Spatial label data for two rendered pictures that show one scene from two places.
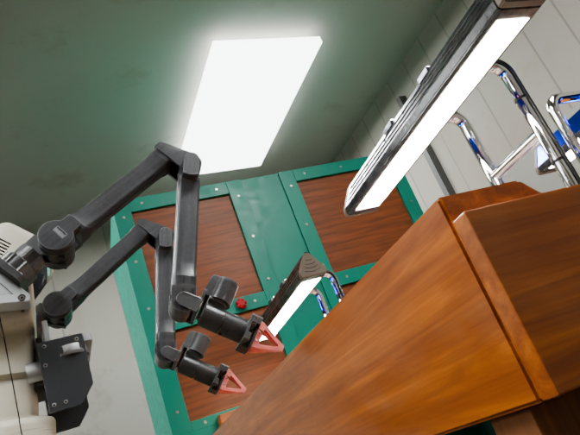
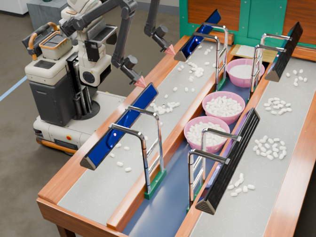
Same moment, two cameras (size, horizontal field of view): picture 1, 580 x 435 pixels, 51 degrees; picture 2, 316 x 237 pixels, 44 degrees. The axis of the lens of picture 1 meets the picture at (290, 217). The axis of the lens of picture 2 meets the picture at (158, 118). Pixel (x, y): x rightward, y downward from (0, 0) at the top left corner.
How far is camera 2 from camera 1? 236 cm
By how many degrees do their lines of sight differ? 80
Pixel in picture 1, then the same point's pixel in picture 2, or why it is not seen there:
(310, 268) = (178, 58)
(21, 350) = (83, 35)
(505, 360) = not seen: hidden behind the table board
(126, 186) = (102, 10)
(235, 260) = not seen: outside the picture
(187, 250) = (119, 45)
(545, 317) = (43, 213)
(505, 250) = (40, 206)
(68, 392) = (92, 57)
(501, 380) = not seen: hidden behind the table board
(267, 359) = (230, 13)
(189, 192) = (124, 22)
